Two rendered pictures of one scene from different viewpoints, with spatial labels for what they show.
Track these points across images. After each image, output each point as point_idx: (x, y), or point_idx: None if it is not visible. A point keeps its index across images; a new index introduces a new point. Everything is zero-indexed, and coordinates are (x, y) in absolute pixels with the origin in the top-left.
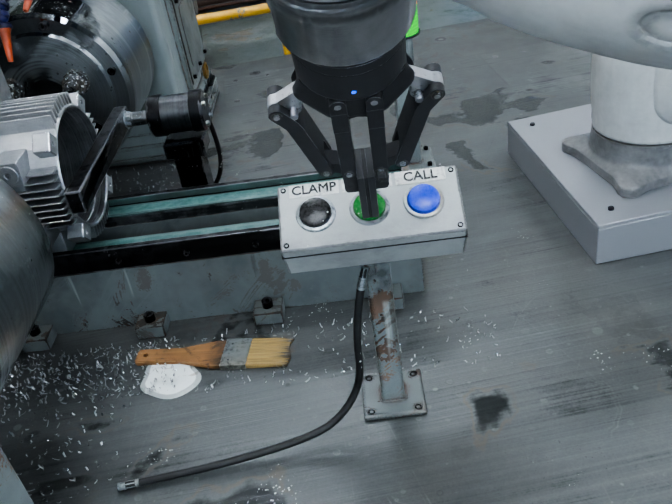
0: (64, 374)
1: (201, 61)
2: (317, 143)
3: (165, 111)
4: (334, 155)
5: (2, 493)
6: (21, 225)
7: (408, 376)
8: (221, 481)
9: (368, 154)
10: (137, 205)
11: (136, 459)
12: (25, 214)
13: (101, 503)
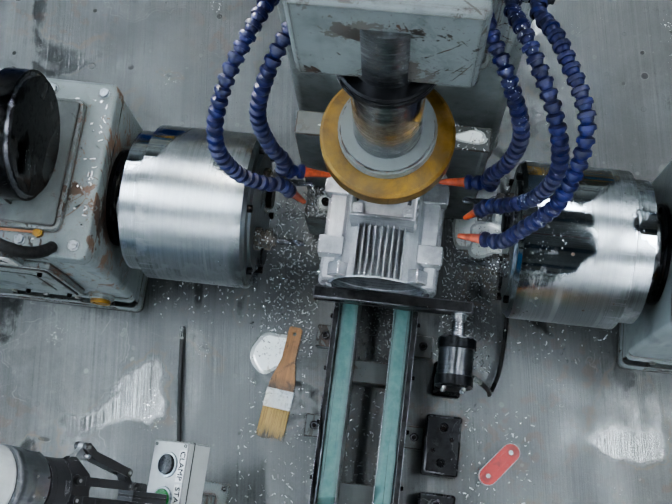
0: (297, 277)
1: None
2: (102, 467)
3: (441, 352)
4: (121, 477)
5: (102, 287)
6: (221, 276)
7: None
8: (172, 387)
9: (128, 499)
10: (406, 323)
11: (204, 335)
12: (232, 277)
13: (177, 317)
